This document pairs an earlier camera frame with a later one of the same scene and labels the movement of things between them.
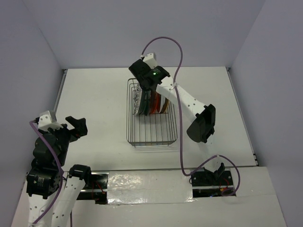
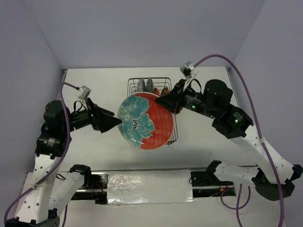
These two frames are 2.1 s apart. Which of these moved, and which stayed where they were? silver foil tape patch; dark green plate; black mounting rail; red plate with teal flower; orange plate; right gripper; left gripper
Moved: orange plate; dark green plate; red plate with teal flower; right gripper; left gripper
Stayed: silver foil tape patch; black mounting rail
